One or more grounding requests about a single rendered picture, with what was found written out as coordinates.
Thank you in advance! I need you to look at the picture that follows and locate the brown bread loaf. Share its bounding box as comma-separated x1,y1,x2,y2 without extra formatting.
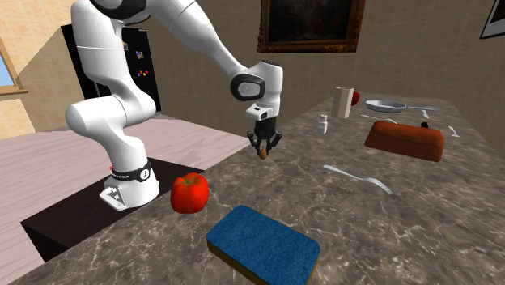
363,120,446,164

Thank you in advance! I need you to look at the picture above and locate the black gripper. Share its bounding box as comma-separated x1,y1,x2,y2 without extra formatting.
246,117,283,155

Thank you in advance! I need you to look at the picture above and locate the gold framed dark painting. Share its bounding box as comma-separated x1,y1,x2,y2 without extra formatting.
257,0,367,54

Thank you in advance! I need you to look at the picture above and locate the black framed wall picture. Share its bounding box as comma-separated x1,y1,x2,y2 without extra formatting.
479,0,505,40

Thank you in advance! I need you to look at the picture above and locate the grey frying pan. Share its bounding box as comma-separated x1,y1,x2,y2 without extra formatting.
364,99,437,114

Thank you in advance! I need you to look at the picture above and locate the red tomato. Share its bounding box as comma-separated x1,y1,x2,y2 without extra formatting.
169,172,210,215

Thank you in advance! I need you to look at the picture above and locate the wooden framed window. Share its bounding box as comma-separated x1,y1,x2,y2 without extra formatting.
0,37,29,96

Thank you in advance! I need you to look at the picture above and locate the blue and yellow sponge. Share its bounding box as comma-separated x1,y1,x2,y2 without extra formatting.
206,204,321,285

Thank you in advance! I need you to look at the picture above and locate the dark robot stand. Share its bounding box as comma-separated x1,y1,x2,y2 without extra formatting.
19,157,205,263

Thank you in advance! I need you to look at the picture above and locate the black refrigerator with magnets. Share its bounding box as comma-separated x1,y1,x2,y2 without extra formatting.
60,23,163,113

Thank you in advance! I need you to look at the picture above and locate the beige cup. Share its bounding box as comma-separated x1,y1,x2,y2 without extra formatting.
330,86,354,119

